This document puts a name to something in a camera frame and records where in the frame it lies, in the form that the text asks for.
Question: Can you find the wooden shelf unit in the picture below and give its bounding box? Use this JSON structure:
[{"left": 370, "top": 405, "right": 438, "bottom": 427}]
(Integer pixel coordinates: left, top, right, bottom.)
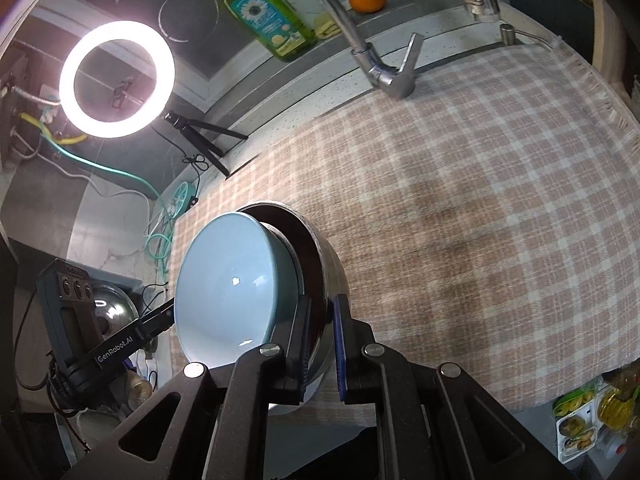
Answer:
[{"left": 592, "top": 0, "right": 639, "bottom": 118}]

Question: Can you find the black thin cable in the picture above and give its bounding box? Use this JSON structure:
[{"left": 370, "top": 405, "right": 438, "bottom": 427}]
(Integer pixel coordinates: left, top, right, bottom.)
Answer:
[{"left": 150, "top": 123, "right": 208, "bottom": 208}]

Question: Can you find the plaid checkered cloth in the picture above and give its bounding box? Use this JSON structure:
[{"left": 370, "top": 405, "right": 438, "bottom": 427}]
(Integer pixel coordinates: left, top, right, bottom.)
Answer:
[{"left": 169, "top": 41, "right": 639, "bottom": 412}]

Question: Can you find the teal power cable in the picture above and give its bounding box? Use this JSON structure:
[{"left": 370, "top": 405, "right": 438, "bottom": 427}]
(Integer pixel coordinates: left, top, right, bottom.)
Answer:
[{"left": 41, "top": 129, "right": 177, "bottom": 273}]

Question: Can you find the yellow sponge cloth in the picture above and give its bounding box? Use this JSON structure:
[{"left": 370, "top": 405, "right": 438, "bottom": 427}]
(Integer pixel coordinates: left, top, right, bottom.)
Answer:
[{"left": 312, "top": 12, "right": 342, "bottom": 40}]

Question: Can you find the light blue ceramic bowl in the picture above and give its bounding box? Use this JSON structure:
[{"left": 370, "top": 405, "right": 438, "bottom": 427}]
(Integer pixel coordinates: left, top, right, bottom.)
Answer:
[{"left": 175, "top": 212, "right": 302, "bottom": 368}]

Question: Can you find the window frame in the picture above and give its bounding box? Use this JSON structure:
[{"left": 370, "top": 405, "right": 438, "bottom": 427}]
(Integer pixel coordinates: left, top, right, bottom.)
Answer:
[{"left": 29, "top": 0, "right": 362, "bottom": 106}]

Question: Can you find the green dish soap bottle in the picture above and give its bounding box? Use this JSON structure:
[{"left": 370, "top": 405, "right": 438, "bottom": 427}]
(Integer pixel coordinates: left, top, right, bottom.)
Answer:
[{"left": 222, "top": 0, "right": 317, "bottom": 62}]

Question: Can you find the white charger cable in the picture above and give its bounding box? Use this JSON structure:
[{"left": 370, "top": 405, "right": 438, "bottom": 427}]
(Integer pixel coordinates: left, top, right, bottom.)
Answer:
[{"left": 29, "top": 148, "right": 172, "bottom": 241}]

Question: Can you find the left gloved hand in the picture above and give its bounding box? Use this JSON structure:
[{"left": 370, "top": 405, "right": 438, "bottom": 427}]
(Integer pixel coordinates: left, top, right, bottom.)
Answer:
[{"left": 124, "top": 370, "right": 153, "bottom": 414}]

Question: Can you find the steel pot lid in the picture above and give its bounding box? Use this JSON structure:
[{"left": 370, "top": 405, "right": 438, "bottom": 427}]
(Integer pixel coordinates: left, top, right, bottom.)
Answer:
[{"left": 92, "top": 283, "right": 139, "bottom": 339}]

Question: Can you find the large stainless steel bowl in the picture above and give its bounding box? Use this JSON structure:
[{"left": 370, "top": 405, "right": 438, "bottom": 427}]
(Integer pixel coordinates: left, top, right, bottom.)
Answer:
[{"left": 240, "top": 202, "right": 348, "bottom": 415}]

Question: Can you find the ring light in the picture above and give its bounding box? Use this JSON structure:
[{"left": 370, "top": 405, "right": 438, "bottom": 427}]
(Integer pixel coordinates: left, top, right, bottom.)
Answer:
[{"left": 58, "top": 21, "right": 176, "bottom": 139}]

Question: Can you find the chrome kitchen faucet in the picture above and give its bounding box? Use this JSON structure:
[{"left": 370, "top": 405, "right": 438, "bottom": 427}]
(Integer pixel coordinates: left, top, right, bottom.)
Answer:
[{"left": 319, "top": 0, "right": 425, "bottom": 100}]

